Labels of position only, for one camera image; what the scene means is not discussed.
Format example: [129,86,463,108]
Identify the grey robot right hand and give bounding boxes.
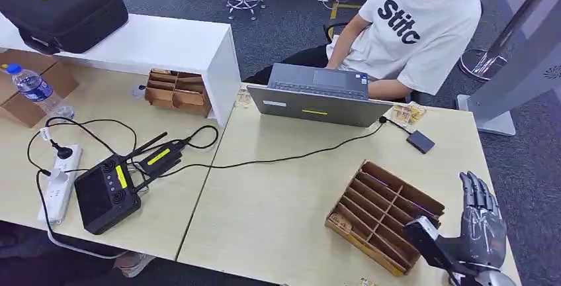
[436,170,508,274]

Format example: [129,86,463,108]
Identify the large wooden card box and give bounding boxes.
[325,160,446,277]

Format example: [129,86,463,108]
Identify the small dark external drive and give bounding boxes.
[406,130,436,155]

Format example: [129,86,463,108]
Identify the grey floor stand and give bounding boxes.
[455,0,561,137]

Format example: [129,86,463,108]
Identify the grey laptop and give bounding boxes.
[246,62,394,128]

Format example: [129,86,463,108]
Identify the person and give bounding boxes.
[245,0,483,103]

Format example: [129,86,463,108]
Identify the black office chair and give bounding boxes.
[323,21,350,44]

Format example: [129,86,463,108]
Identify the yellow floor tape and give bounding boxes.
[329,2,363,21]

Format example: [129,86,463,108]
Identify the loose cards beside laptop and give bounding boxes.
[234,89,253,109]

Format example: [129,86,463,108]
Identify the black adapter with yellow label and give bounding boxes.
[138,141,185,178]

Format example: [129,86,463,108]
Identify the small wooden divider box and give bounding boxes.
[144,69,212,119]

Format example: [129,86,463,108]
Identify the pale shoe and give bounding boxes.
[112,252,156,278]

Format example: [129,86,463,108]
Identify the white desk shelf riser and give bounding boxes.
[0,12,242,128]

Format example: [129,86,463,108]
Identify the black router with antennas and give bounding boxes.
[73,131,169,236]

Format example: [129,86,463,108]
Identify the black power plug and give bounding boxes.
[50,140,74,160]

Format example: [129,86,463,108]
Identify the white power strip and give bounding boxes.
[37,144,83,226]

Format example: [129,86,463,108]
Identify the brown cardboard box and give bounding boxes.
[0,49,80,128]

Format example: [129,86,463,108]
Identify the black hard carrying case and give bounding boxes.
[0,0,130,56]

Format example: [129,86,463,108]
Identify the clear plastic water bottle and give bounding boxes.
[5,63,75,120]

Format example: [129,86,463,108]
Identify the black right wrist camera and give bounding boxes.
[402,216,456,276]

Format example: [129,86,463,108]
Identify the short black drive cable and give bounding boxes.
[378,116,413,136]

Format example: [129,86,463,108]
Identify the chrome ring base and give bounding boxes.
[458,48,508,82]

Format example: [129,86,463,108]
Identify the long black cable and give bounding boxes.
[155,121,386,178]

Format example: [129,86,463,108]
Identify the looped black cable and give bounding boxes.
[26,117,219,175]

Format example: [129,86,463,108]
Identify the power strip cord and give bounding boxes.
[36,169,128,260]

